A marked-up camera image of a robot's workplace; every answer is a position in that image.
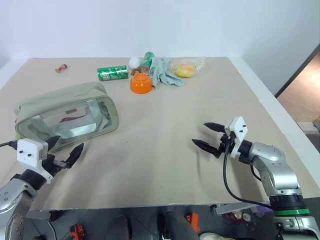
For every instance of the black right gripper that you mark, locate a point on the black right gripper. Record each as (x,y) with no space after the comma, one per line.
(223,145)

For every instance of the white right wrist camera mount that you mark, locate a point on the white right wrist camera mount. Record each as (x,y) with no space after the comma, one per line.
(237,130)

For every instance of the orange plastic bowl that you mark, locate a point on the orange plastic bowl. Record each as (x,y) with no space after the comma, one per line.
(140,83)

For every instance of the small orange brown object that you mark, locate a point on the small orange brown object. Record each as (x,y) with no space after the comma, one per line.
(135,71)

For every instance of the dark red thin curved strip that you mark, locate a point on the dark red thin curved strip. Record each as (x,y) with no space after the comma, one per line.
(71,118)

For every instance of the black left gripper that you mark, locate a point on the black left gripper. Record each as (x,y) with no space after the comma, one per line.
(51,163)

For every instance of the clear plastic bag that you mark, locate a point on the clear plastic bag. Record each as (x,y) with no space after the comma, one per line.
(197,62)

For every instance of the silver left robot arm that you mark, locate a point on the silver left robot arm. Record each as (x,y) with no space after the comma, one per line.
(12,195)

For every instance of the silver tray with cans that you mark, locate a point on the silver tray with cans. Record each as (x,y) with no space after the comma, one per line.
(237,212)

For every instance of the white ball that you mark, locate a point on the white ball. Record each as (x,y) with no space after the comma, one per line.
(134,62)

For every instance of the brown wooden door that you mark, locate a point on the brown wooden door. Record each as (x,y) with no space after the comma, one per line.
(300,85)

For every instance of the yellow fruit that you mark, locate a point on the yellow fruit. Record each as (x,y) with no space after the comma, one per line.
(185,70)

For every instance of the cardboard box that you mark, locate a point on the cardboard box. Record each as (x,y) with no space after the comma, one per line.
(308,126)

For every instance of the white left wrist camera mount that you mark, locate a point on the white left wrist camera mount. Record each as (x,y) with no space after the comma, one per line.
(28,151)

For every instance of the green soda can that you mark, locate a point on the green soda can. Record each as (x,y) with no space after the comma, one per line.
(147,61)
(112,73)

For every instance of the dark rounded shape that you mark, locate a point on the dark rounded shape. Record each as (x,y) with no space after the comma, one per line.
(178,225)

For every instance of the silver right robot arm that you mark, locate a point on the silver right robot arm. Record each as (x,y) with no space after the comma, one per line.
(277,165)

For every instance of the orange plastic clip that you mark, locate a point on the orange plastic clip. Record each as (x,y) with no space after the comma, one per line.
(193,221)
(76,231)

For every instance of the grey-green cloth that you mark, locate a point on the grey-green cloth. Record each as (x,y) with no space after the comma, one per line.
(160,72)

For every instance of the olive green toiletry bag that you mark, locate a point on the olive green toiletry bag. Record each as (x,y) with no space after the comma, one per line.
(62,96)

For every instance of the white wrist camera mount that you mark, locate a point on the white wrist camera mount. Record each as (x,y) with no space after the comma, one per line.
(28,151)
(237,130)

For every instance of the small red brown figurine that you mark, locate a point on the small red brown figurine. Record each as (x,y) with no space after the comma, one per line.
(61,68)

